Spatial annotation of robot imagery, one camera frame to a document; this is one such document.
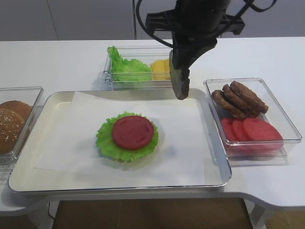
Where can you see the silver metal tray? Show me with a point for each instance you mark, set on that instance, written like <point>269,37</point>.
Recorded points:
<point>25,178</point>

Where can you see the clear bun container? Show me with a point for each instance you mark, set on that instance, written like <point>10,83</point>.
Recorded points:
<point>30,96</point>

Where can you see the plain brown bun half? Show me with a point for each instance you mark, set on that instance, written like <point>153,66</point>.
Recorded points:
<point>19,107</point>

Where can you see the sesame top bun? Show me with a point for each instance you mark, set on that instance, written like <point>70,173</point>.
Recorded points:
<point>11,125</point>

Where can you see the clear lettuce cheese container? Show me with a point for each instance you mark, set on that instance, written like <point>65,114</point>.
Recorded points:
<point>146,54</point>

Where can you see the red tomato slice front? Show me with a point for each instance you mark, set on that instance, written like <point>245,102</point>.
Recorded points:
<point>258,130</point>

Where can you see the brown meat patty back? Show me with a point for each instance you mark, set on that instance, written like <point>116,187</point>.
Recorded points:
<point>219,99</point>

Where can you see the red tomato slice back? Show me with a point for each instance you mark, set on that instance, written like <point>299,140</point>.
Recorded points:
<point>227,126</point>

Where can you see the green lettuce leaves in container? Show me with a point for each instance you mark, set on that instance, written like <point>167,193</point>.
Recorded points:
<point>127,70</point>

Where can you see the clear patty tomato container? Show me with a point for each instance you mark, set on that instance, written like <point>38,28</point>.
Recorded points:
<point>238,152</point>

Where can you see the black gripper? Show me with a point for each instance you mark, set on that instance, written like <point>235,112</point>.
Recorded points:
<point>191,21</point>

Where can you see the brown meat patty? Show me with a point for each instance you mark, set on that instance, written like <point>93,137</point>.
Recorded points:
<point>235,100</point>
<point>219,99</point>
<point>249,97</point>

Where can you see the white parchment paper sheet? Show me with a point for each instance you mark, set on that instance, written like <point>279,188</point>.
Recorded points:
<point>181,158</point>

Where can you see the red tomato slice middle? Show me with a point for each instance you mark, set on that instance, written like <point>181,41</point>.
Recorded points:
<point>238,130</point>

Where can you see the stacked yellow cheese slices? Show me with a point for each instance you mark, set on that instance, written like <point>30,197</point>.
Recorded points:
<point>160,70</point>

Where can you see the red tomato slice on tray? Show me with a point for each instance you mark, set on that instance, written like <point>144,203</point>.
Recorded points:
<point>132,132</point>

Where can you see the brown meat patty middle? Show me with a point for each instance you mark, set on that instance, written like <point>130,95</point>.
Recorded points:
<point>235,100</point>

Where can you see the green lettuce leaf on tray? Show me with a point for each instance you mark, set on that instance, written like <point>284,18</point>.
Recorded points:
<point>108,148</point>

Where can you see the brown meat patty front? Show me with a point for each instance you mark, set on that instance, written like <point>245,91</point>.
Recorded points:
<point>249,97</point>

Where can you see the brown meat patty picked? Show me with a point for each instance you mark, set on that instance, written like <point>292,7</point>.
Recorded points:
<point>179,79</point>

